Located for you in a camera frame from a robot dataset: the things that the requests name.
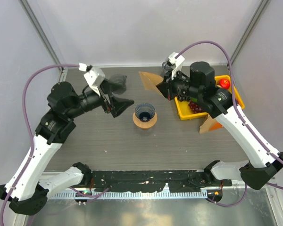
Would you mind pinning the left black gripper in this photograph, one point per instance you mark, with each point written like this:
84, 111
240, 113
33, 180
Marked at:
117, 105

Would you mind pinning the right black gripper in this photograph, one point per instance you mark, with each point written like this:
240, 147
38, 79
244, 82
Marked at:
167, 90

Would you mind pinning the brown paper coffee filter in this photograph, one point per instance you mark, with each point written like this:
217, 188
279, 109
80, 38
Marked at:
150, 81

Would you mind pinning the blue glass dripper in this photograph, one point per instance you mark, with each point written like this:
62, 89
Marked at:
145, 112

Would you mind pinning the wooden dripper ring holder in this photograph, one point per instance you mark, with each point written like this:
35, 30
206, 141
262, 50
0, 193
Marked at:
145, 125

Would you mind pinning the glass carafe with wood band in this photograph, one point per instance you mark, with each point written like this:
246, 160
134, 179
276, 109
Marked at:
144, 132

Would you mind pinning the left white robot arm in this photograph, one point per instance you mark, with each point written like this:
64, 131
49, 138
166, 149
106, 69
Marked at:
25, 192

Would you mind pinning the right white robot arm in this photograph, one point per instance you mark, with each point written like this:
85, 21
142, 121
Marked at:
264, 161

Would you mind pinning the grey plastic dripper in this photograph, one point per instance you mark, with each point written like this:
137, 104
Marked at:
118, 83

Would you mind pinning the brown paper filter stack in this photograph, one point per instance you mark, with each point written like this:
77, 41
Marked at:
206, 124

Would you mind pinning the orange filter holder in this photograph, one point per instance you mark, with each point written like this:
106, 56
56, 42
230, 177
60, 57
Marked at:
215, 125

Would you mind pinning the grey plastic measuring cup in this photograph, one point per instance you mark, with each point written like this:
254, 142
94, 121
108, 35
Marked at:
167, 68

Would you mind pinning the dark grape bunch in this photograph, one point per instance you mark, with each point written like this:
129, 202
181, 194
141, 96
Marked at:
182, 98

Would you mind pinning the yellow plastic bin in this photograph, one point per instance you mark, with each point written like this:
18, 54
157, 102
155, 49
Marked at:
186, 110

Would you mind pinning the red grape bunch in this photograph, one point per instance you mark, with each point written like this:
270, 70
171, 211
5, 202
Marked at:
194, 107

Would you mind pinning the red apple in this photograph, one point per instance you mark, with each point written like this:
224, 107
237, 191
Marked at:
224, 83

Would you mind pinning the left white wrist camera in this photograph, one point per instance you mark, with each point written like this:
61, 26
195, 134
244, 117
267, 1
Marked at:
94, 77

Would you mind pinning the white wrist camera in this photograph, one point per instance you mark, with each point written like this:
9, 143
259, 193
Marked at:
176, 62
94, 77

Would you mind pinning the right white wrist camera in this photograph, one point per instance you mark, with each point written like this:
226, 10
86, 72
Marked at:
176, 62

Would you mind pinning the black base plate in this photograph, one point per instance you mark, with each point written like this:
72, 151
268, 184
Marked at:
150, 181

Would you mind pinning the white slotted cable duct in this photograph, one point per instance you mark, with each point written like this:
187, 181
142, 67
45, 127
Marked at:
164, 194

